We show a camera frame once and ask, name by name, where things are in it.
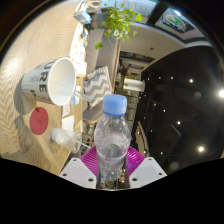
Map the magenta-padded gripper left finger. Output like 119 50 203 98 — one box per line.
59 145 101 190

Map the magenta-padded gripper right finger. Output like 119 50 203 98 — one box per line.
125 145 168 190

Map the clear blue-capped water bottle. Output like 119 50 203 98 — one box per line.
93 93 132 190

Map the clear plastic cup with straw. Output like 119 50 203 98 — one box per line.
50 127 91 154

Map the group of ceiling lights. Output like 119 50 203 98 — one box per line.
156 74 224 154

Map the flat round red coaster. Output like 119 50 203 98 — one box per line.
29 106 50 136

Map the grey white zigzag cushion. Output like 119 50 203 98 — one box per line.
83 65 113 108

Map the white printed mug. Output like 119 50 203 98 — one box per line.
20 56 78 107

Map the person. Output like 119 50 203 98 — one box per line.
118 64 133 78

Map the printed menu board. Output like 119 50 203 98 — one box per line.
69 22 88 78

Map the grey upholstered sofa bench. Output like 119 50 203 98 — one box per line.
81 13 123 126

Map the green potted plant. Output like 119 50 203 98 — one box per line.
94 0 144 51

